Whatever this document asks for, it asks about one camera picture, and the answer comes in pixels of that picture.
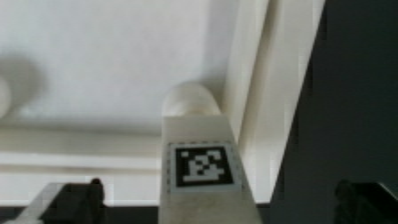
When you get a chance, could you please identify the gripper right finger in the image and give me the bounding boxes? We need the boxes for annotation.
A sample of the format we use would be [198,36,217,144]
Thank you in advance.
[334,180,398,224]

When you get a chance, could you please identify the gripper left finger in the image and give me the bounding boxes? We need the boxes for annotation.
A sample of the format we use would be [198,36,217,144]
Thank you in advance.
[6,178,107,224]

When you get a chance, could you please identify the white square tabletop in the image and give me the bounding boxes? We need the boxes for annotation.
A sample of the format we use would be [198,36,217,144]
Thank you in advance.
[0,0,325,206]

